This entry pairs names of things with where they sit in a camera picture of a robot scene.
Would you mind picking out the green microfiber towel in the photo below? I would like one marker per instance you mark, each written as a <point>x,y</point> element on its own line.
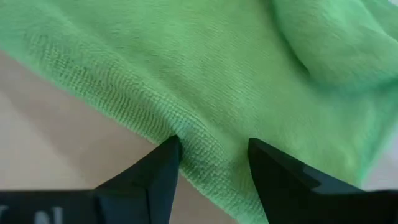
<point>217,62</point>

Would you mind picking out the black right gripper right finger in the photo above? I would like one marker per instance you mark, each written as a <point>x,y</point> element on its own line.
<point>295,199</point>

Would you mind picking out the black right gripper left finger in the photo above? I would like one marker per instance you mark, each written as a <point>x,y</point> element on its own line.
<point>140,199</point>

